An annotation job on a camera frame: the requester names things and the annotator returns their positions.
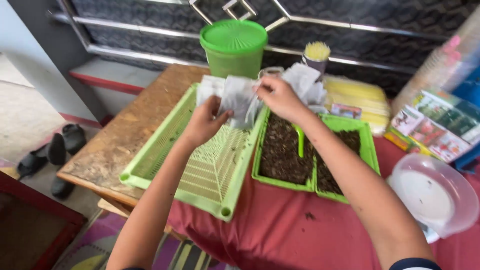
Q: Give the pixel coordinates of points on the clear glass jar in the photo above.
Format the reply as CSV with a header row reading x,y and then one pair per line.
x,y
270,70

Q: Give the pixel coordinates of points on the green plastic scoop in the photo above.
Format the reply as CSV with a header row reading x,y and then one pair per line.
x,y
300,140

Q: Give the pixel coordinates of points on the green perforated plastic tray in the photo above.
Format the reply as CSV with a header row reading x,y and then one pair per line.
x,y
210,168

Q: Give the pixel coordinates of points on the person's right hand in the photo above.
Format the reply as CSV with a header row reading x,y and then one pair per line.
x,y
283,99

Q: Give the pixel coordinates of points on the small printed seed packet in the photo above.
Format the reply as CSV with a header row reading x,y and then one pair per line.
x,y
345,111

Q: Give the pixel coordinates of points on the person's left hand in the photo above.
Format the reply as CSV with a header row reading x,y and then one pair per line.
x,y
202,125

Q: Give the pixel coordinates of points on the purple patterned rug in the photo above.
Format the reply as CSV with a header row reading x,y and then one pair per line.
x,y
105,243

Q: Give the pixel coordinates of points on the clear plastic bowl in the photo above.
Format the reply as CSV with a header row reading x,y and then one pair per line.
x,y
435,191

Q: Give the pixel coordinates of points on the blue plastic container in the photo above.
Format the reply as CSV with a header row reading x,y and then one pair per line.
x,y
468,90

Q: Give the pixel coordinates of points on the small white paper bags bundle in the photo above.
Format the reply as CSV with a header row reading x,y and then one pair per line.
x,y
210,87

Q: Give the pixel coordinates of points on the person's right fingers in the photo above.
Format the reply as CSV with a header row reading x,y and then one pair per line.
x,y
264,87

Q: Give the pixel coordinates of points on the metal window railing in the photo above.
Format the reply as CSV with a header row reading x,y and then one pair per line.
x,y
150,56

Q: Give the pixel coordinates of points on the black shoe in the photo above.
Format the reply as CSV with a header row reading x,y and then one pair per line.
x,y
62,187
43,155
74,137

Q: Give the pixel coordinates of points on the box of printed seed packets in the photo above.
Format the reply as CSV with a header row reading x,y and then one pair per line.
x,y
435,125

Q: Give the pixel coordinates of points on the pile of white paper bags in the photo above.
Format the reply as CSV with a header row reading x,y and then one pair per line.
x,y
305,84

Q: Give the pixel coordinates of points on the worn wooden table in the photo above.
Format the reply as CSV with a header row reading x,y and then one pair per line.
x,y
123,135

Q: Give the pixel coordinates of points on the stack of clear plastic cups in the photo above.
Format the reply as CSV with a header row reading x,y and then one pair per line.
x,y
431,71

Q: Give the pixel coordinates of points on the red tablecloth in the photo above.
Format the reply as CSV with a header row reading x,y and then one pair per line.
x,y
285,232

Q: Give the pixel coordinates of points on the navy shirt sleeve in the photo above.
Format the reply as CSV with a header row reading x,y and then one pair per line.
x,y
414,264

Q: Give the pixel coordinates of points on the white paper seed bag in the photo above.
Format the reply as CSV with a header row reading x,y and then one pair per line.
x,y
240,99

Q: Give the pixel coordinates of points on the red framed wooden furniture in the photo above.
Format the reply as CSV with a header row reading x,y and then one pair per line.
x,y
33,228

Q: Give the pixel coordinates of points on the green tray with soil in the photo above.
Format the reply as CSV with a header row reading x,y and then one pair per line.
x,y
281,153
343,140

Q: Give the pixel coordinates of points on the green bucket with lid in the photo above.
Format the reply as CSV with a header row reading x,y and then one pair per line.
x,y
234,48

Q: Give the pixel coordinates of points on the bundle of yellow packets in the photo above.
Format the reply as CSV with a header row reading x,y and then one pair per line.
x,y
360,95

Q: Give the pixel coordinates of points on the cup of yellow sticks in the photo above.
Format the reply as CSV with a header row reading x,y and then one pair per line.
x,y
317,54

